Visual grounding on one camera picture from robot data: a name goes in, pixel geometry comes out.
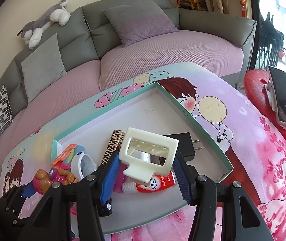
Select grey white plush dog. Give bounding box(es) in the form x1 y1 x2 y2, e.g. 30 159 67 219
17 0 71 49

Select white phone holder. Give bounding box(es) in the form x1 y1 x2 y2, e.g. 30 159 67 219
264 80 286 131

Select black and white patterned pillow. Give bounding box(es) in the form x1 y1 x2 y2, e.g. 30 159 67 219
0 84 14 136

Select white puppy-shaped cup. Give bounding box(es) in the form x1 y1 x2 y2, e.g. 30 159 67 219
71 151 101 181

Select grey sofa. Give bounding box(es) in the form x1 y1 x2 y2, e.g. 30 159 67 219
0 0 257 176

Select black metal rack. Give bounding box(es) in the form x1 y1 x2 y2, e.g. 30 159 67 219
257 11 285 67

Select white hair clip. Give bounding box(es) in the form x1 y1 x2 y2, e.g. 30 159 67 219
119 127 179 184

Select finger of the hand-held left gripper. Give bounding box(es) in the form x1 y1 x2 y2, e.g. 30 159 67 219
4 204 37 228
0 184 37 206

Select black gold patterned box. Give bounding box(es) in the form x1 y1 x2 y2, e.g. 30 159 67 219
98 130 126 218

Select brown pink toy bear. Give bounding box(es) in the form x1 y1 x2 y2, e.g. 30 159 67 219
33 167 79 196

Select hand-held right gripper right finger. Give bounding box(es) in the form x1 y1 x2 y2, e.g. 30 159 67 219
174 153 275 241

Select pink translucent tube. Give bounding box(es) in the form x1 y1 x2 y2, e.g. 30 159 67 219
112 164 129 194

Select teal cardboard box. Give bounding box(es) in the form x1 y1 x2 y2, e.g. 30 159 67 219
51 81 234 234

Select lilac grey pillow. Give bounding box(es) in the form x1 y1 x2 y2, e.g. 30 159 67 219
102 0 180 48

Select red plastic stool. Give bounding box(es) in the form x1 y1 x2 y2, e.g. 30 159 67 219
243 69 286 146

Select lilac knit sofa cover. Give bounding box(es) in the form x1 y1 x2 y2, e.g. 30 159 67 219
0 29 244 161

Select black power adapter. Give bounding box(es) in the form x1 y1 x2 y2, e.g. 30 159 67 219
159 132 203 166

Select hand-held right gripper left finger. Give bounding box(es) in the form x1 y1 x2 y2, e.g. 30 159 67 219
24 154 120 241

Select smartphone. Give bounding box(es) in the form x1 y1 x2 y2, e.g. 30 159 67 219
268 66 286 127

